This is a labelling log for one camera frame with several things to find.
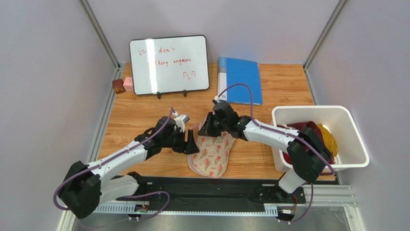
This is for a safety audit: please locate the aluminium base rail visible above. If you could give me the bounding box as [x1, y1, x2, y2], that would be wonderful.
[59, 177, 364, 231]

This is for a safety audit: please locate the floral mesh laundry bag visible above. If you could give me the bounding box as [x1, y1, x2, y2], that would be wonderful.
[187, 119, 236, 178]

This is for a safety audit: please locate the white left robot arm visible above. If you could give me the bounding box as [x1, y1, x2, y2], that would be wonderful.
[55, 115, 199, 219]

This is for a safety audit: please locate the white plastic bin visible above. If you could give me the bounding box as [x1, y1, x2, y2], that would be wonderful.
[271, 105, 370, 172]

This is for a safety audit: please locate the dark red clothes pile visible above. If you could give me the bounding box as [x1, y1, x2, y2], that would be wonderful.
[278, 121, 335, 165]

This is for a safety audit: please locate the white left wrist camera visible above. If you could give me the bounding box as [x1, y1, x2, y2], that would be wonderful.
[172, 113, 190, 132]

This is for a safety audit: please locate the white dry-erase board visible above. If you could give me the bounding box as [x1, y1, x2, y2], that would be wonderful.
[128, 35, 210, 97]

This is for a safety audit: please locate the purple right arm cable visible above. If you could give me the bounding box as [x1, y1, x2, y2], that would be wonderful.
[213, 83, 335, 224]

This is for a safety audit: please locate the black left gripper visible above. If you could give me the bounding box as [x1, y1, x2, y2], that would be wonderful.
[162, 127, 200, 154]

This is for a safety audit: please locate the brown cube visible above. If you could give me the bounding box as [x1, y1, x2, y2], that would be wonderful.
[112, 79, 126, 94]

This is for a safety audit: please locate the blue file folder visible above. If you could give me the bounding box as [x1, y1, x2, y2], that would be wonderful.
[217, 57, 263, 105]

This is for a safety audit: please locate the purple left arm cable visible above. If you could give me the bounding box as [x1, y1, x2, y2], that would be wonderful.
[52, 106, 171, 222]

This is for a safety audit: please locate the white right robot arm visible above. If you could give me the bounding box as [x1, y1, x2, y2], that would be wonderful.
[198, 102, 333, 194]

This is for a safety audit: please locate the yellow garment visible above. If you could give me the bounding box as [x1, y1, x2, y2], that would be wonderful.
[317, 124, 338, 157]

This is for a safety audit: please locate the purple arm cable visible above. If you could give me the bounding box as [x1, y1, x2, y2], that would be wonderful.
[213, 83, 335, 224]
[52, 106, 171, 222]

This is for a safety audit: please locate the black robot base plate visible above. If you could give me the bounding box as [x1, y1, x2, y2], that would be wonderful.
[134, 177, 308, 212]

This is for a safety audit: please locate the pink cube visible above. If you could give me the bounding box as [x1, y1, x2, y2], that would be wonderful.
[123, 77, 134, 92]

